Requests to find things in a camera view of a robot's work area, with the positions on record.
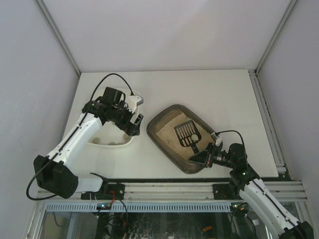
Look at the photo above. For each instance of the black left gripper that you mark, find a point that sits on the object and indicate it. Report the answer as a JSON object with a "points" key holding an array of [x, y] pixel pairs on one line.
{"points": [[132, 123]]}

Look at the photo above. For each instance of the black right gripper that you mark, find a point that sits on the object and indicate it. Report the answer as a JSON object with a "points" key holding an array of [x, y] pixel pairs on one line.
{"points": [[208, 156]]}

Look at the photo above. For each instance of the dark brown litter box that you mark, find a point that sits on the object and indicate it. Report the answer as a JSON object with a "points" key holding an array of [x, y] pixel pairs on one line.
{"points": [[161, 131]]}

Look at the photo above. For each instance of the black slotted litter scoop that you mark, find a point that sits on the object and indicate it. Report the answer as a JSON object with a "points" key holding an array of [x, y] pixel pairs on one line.
{"points": [[184, 132]]}

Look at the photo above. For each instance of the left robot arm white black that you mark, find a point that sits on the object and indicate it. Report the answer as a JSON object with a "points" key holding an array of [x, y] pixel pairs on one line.
{"points": [[54, 172]]}

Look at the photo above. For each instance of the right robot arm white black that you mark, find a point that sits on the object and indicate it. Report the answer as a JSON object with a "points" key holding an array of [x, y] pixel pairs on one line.
{"points": [[251, 188]]}

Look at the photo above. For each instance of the white plastic waste bin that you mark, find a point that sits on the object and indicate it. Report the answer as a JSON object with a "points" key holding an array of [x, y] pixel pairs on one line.
{"points": [[109, 132]]}

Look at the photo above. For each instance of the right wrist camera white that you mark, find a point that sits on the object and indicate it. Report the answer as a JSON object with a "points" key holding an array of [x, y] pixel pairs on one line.
{"points": [[217, 138]]}

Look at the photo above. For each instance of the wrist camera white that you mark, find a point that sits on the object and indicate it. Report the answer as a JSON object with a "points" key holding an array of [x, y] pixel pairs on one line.
{"points": [[217, 138], [133, 101]]}

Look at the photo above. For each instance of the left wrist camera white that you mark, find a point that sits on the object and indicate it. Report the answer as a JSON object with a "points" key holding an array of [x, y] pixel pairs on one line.
{"points": [[133, 101]]}

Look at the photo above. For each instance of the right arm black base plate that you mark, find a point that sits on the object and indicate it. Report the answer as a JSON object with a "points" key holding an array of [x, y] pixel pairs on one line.
{"points": [[225, 191]]}

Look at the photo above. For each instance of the aluminium front mounting rail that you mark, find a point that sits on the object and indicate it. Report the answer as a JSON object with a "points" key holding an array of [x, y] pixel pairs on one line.
{"points": [[284, 191]]}

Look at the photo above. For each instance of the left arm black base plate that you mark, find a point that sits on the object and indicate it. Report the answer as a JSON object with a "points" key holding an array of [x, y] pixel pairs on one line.
{"points": [[107, 192]]}

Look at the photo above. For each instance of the grey slotted cable duct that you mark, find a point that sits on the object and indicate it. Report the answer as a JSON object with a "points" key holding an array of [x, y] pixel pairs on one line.
{"points": [[117, 207]]}

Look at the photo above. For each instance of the aluminium left corner post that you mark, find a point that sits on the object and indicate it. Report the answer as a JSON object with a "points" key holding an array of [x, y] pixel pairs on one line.
{"points": [[40, 4]]}

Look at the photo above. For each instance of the aluminium corner post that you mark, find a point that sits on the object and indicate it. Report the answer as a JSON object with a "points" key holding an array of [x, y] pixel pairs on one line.
{"points": [[277, 33], [40, 4]]}

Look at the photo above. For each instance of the aluminium right corner post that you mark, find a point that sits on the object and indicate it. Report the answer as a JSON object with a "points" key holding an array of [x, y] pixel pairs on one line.
{"points": [[277, 33]]}

